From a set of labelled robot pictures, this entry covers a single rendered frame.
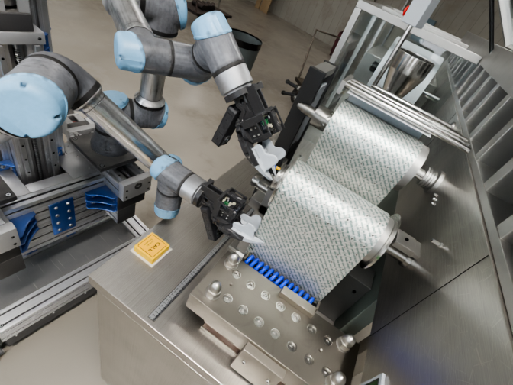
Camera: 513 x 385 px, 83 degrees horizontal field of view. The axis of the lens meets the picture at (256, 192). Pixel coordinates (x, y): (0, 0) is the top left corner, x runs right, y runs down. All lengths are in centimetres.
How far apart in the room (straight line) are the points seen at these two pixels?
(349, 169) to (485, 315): 50
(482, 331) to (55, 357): 164
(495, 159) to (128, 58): 81
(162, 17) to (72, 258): 121
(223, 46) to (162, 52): 13
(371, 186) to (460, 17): 854
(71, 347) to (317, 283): 131
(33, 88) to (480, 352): 79
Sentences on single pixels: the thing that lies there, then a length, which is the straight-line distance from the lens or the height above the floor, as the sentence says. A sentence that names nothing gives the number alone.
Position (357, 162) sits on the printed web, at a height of 131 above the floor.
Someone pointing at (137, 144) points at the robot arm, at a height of 112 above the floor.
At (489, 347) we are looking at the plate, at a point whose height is 142.
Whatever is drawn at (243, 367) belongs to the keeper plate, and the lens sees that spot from 77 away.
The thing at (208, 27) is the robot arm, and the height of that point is 149.
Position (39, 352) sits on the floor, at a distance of 179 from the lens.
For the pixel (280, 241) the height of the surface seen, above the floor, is 113.
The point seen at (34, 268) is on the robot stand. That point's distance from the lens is 175.
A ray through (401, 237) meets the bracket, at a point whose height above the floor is 129.
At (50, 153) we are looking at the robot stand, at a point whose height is 81.
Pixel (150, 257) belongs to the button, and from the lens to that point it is 87.
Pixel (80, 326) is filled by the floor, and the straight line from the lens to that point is 180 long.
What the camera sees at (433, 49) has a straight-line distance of 156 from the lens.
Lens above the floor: 165
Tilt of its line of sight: 39 degrees down
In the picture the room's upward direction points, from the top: 25 degrees clockwise
